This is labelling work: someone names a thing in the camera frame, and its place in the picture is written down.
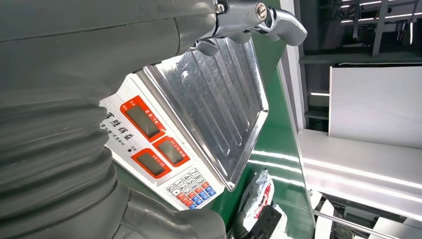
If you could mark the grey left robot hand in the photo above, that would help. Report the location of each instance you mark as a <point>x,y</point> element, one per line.
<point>82,46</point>

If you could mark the grey parcel red logo text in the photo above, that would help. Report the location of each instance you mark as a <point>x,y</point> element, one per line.
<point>257,191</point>

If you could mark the green conveyor belt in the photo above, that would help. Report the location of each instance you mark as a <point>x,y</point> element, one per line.
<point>291,204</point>

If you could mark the white electronic scale steel tray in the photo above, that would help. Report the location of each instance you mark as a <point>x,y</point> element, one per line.
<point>197,115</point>

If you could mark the white partition board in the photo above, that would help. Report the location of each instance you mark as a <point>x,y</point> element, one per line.
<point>376,105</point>

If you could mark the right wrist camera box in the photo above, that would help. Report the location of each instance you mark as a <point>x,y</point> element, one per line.
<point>265,222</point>

